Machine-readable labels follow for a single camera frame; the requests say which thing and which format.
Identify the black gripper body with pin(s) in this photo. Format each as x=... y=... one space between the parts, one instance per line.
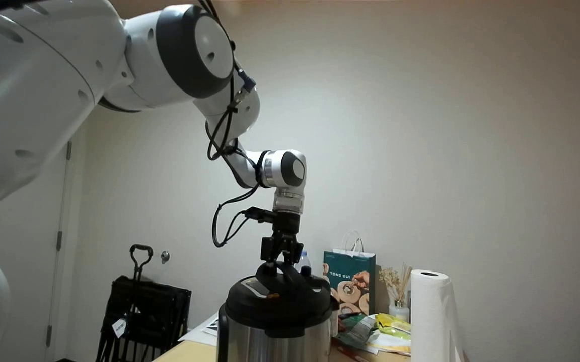
x=283 y=244

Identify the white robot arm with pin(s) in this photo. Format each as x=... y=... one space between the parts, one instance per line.
x=34 y=82

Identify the stainless steel cooker body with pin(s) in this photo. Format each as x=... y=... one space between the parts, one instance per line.
x=271 y=348

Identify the clear water bottle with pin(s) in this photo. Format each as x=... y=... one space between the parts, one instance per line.
x=305 y=263

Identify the green gift bag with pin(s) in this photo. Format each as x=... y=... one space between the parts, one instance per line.
x=348 y=283

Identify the black white checkerboard panel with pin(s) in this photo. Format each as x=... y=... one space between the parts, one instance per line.
x=212 y=325

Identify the white flat board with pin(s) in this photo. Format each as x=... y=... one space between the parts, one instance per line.
x=199 y=337

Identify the jar with dried sticks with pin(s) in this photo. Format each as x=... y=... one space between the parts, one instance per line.
x=396 y=288

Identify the yellow snack packet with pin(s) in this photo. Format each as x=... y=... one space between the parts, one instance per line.
x=392 y=325

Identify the black folding cart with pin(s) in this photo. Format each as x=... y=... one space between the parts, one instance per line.
x=141 y=314

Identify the white paper towel roll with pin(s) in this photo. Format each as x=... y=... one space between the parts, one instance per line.
x=432 y=314

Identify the white cart tag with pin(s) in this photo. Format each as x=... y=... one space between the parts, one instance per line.
x=120 y=327

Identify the white door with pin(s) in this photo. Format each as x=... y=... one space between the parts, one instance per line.
x=29 y=269

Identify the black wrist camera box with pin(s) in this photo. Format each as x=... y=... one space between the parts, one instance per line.
x=260 y=215

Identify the small metal wall hook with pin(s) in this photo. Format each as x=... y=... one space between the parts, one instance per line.
x=165 y=257

